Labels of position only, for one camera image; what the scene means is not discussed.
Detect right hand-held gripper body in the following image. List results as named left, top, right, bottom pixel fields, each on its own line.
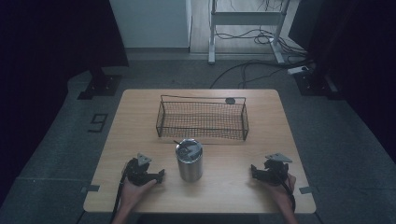
left=262, top=152, right=293, bottom=188

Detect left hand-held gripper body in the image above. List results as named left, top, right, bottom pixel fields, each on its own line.
left=125, top=152, right=158, bottom=188

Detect steel tumbler with lid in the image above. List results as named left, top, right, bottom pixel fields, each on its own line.
left=175, top=138, right=205, bottom=183

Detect wire mesh basket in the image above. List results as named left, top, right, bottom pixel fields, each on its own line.
left=155, top=94, right=250, bottom=142

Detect person's right hand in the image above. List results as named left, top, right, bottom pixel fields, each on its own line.
left=266, top=173, right=297, bottom=213

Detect person's left hand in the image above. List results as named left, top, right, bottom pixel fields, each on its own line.
left=119, top=178, right=159, bottom=214

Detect black stand base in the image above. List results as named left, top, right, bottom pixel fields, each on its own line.
left=77, top=66, right=123, bottom=101
left=293, top=70, right=344, bottom=101

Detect white power strip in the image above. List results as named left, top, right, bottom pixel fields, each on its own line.
left=286, top=65, right=311, bottom=76

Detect dark curtain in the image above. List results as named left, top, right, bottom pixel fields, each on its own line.
left=0, top=0, right=130, bottom=200
left=288, top=0, right=396, bottom=169

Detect white cabinet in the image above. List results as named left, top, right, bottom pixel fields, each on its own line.
left=108, top=0, right=192, bottom=53

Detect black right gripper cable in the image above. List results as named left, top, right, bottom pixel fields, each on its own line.
left=277, top=170, right=297, bottom=213

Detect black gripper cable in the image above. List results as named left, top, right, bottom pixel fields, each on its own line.
left=109, top=161, right=131, bottom=224
left=277, top=170, right=297, bottom=213

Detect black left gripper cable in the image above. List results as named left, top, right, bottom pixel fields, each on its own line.
left=109, top=161, right=131, bottom=224

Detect black floor cables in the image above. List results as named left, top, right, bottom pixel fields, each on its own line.
left=208, top=0, right=316, bottom=91

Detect white desk frame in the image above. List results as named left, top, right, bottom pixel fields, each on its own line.
left=207, top=0, right=292, bottom=65

